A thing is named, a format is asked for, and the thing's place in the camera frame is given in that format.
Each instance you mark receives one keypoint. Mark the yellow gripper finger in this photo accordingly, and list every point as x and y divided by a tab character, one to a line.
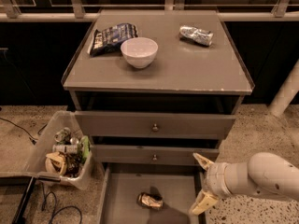
203	201
204	162

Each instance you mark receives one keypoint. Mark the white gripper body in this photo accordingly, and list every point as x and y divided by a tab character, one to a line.
214	176

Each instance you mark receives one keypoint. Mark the crushed orange can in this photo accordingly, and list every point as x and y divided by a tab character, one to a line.
151	201

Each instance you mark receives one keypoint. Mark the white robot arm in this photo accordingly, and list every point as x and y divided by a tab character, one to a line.
257	160

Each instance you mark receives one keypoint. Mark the top drawer brass knob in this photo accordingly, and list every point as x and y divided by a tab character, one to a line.
155	128

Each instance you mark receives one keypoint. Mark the bottom grey drawer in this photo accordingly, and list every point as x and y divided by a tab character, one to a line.
177	185

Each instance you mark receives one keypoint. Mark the grey drawer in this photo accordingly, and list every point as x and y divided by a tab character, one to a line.
143	155
177	185
139	124

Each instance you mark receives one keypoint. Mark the grey drawer cabinet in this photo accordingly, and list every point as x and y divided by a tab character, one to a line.
185	77

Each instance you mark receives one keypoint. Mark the middle grey drawer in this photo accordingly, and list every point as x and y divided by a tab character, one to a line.
143	155

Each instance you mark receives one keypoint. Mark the top grey drawer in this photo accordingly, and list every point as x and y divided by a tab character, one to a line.
139	124

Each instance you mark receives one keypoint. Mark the crushed silver can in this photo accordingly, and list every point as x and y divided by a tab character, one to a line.
197	35

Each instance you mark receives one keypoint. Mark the silver can in bin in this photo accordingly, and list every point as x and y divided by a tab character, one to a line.
63	135

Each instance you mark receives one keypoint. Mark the white can in bin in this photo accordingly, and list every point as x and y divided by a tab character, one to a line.
69	149

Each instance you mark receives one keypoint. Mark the green packet in bin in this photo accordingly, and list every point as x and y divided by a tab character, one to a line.
85	148

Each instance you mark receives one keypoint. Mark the white ceramic bowl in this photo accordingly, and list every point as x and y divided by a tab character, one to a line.
139	52

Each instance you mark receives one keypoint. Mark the clear plastic bin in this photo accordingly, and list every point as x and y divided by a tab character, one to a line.
31	162

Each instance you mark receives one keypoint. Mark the tan cup in bin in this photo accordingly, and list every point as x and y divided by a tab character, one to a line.
56	163

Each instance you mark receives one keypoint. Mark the blue chip bag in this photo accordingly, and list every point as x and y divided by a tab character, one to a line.
110	39

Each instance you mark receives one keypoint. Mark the black bar on floor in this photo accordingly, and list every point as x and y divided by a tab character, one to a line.
28	184

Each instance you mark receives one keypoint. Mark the metal window railing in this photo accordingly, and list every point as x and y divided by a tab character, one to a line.
228	10

